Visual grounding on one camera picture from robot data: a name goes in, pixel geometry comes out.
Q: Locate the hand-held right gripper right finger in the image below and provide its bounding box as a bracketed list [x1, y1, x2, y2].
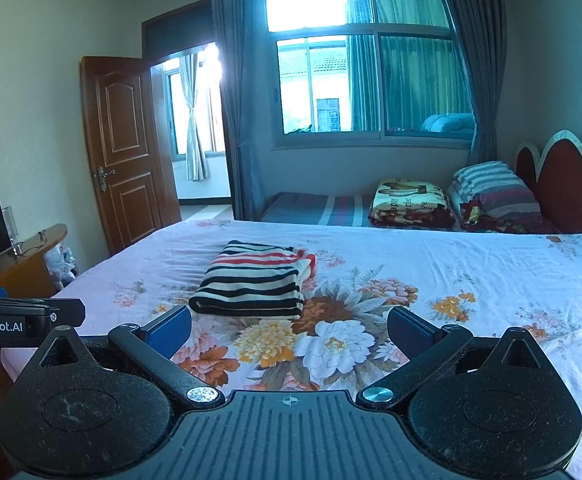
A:
[356, 306, 544, 409]

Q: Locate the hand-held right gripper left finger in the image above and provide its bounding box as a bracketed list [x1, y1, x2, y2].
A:
[37, 305, 226, 413]

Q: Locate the striped knit sweater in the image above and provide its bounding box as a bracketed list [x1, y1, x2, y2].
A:
[188, 240, 318, 321]

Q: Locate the wooden tv stand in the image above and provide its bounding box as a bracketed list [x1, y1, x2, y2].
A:
[0, 223, 70, 307]

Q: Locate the white plastic bag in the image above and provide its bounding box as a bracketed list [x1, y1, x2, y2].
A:
[44, 243, 80, 291]

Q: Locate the floral bed sheet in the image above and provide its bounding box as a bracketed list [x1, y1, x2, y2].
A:
[0, 218, 582, 472]

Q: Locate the folded printed blanket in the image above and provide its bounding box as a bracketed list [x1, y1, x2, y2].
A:
[367, 177, 457, 231]

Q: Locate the red patterned cloth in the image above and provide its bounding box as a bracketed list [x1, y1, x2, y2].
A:
[459, 198, 562, 235]

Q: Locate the striped mattress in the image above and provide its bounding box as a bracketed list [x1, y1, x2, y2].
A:
[259, 191, 378, 228]

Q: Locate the brown wooden door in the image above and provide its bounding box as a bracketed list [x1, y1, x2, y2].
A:
[79, 55, 182, 256]

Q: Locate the striped pillow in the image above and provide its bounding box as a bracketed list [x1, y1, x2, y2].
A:
[445, 160, 542, 221]

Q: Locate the light blue quilt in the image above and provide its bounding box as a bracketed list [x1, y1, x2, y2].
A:
[420, 112, 477, 135]

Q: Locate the red scalloped headboard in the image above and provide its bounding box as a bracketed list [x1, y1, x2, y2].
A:
[514, 129, 582, 235]

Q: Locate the white curtain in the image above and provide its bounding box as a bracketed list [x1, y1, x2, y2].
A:
[178, 52, 212, 182]

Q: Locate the grey blue curtain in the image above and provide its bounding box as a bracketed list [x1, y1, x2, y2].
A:
[428, 0, 510, 167]
[209, 0, 272, 222]

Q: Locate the teal sheer curtain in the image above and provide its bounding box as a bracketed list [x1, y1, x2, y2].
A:
[345, 0, 472, 131]

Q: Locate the sliding glass window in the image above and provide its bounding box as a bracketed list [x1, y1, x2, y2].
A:
[263, 0, 478, 150]

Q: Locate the metal door handle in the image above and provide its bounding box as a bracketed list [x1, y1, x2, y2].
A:
[93, 165, 117, 193]

